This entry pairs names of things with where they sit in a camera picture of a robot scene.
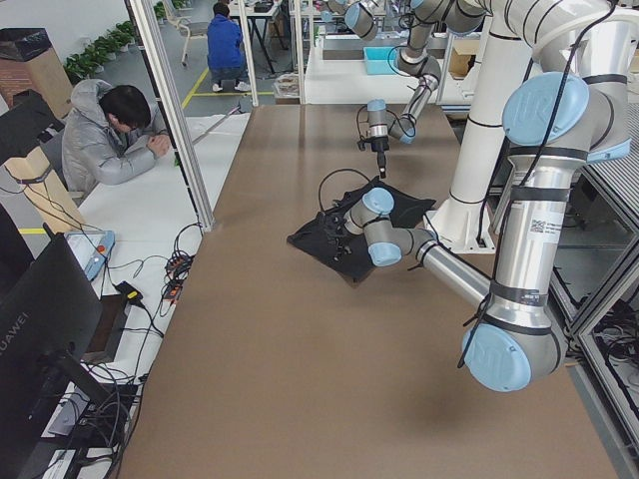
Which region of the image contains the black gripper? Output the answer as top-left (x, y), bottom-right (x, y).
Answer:
top-left (369, 136), bottom-right (389, 179)
top-left (319, 212), bottom-right (351, 261)

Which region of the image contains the black t-shirt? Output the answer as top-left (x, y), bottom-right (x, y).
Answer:
top-left (287, 178), bottom-right (435, 282)

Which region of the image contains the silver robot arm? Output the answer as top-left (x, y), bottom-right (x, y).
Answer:
top-left (357, 1), bottom-right (485, 178)
top-left (341, 72), bottom-right (631, 392)

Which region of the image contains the blue plastic tray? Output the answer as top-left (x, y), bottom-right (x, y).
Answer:
top-left (363, 46), bottom-right (399, 76)

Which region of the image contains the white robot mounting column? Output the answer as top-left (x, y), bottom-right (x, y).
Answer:
top-left (411, 1), bottom-right (638, 253)

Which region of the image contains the person in blue hoodie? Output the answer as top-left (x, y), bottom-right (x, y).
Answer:
top-left (207, 1), bottom-right (251, 93)

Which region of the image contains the person in grey jacket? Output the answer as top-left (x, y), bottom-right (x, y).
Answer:
top-left (62, 79), bottom-right (172, 196)

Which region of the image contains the robot teach pendant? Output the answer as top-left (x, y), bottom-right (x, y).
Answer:
top-left (64, 231), bottom-right (115, 280)

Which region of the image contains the black Huawei monitor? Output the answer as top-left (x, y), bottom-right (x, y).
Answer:
top-left (1, 212), bottom-right (109, 478)

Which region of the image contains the cardboard box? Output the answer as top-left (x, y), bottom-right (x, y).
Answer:
top-left (1, 27), bottom-right (73, 119)

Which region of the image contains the black braided left cable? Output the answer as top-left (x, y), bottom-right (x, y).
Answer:
top-left (318, 168), bottom-right (380, 216)

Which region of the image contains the aluminium frame post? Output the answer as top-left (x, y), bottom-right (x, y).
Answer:
top-left (124, 0), bottom-right (216, 232)

